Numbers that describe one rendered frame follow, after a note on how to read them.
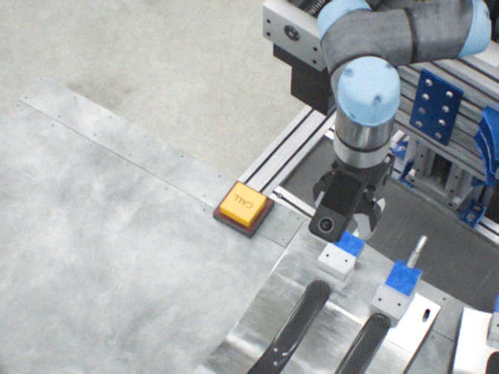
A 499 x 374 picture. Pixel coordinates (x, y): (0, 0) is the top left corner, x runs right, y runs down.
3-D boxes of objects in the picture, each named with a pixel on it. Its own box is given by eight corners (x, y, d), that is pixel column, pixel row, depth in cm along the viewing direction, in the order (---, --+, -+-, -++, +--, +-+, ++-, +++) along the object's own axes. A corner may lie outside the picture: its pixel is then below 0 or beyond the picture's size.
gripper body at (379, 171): (393, 178, 145) (403, 133, 135) (364, 222, 142) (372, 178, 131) (347, 155, 147) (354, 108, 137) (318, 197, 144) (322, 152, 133)
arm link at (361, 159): (375, 162, 127) (320, 134, 130) (371, 180, 131) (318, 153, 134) (402, 121, 131) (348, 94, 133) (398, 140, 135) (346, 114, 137)
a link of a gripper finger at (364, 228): (396, 222, 151) (387, 185, 144) (377, 251, 149) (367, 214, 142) (378, 215, 153) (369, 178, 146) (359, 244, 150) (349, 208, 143)
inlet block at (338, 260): (356, 214, 168) (359, 199, 163) (382, 228, 167) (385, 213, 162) (315, 273, 162) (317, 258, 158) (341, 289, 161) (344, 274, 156)
